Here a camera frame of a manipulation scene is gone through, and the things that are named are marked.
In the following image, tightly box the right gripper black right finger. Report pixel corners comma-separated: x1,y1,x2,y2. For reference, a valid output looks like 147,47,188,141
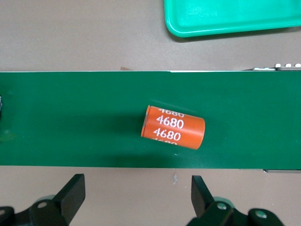
188,175,285,226

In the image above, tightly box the orange 4680 cylinder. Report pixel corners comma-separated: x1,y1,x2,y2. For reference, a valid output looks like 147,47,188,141
140,105,206,151

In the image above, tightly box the green conveyor belt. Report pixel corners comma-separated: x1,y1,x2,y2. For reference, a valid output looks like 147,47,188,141
0,63,301,174

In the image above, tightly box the green plastic tray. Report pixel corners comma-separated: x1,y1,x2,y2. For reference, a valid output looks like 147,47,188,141
164,0,301,38

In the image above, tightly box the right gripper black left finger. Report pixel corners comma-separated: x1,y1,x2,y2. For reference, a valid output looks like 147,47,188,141
0,173,86,226

